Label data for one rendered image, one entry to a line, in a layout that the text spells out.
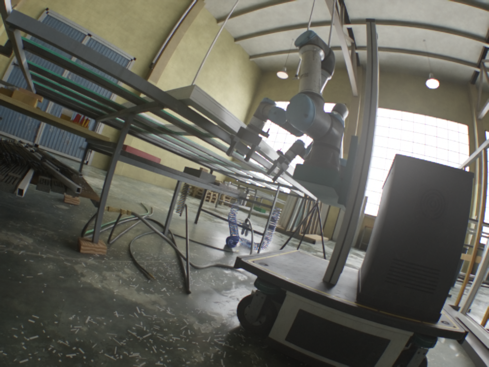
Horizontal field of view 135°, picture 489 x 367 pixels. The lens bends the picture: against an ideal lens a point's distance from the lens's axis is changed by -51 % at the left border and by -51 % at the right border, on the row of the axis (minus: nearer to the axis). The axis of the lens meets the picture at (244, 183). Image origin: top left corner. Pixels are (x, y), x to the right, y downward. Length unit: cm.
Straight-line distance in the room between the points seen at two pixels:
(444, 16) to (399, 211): 913
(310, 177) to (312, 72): 41
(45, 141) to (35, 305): 661
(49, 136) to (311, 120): 704
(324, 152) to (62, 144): 705
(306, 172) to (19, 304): 108
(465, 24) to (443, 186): 935
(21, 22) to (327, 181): 116
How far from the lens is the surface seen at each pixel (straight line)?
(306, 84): 81
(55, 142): 724
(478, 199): 963
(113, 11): 864
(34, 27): 85
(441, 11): 946
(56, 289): 92
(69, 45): 81
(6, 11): 91
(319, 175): 72
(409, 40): 1018
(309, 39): 98
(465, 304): 223
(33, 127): 727
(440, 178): 82
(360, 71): 1104
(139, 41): 853
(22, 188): 88
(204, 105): 94
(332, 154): 77
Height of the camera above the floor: 54
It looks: 4 degrees up
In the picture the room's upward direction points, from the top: 17 degrees clockwise
